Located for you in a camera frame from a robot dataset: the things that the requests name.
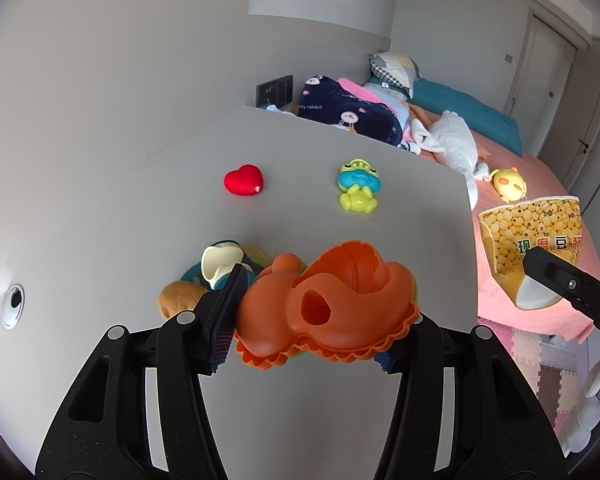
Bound yellow printed paper cup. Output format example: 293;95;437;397
478;195;586;311

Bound yellow chick plush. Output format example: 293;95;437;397
490;167;528;204

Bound navy printed blanket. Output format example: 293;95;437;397
296;75;405;148

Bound white door with black handle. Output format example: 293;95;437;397
537;55;600;196

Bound pink blanket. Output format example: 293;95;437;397
336;77;383;105

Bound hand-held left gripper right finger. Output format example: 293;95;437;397
372;312;566;480

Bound black wall socket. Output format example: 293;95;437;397
256;74;295;108

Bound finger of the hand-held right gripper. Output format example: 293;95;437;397
522;247;600;347

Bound teal bolster pillow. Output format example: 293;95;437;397
412;79;523;157

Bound teal and cream toy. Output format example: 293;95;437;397
180;241;273;293

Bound table cable grommet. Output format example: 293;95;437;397
1;284;25;330

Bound brown bread toy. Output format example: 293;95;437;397
159;281;212;322

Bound checked pillow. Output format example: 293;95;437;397
370;52;421;96

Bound light blue blanket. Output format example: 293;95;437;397
367;85;412;128

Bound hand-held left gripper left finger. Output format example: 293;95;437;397
35;262;251;480

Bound coloured foam floor mat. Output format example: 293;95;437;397
477;322;600;441

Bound orange sand mould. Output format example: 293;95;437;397
234;241;422;371

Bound white goose plush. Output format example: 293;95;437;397
409;110;491;211

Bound red heart toy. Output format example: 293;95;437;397
224;163;265;196

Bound pink bed sheet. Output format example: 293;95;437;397
410;105;600;346

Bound white puffy object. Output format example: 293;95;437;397
562;352;600;453

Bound green blue frog toy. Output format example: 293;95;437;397
337;158;383;215

